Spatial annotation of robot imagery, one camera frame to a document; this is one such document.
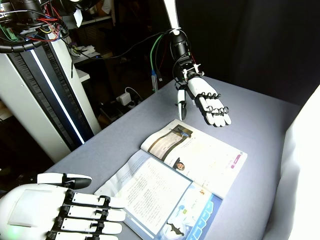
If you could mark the illustrated book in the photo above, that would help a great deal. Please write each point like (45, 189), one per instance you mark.
(175, 187)

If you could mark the white side desk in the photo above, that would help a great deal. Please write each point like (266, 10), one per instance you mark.
(83, 75)

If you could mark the black backdrop curtain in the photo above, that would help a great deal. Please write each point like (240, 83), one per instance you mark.
(250, 37)

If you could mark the white paper tag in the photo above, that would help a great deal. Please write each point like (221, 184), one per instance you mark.
(78, 17)

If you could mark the white curtain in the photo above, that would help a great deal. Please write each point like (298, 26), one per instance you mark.
(305, 175)

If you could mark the grey table cloth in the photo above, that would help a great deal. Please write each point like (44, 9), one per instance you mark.
(112, 140)

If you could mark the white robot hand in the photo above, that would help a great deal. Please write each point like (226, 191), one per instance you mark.
(30, 210)
(198, 87)

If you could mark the white power adapter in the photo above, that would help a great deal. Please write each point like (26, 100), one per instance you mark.
(124, 98)

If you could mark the white items on shelf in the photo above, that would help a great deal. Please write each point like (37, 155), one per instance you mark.
(83, 50)

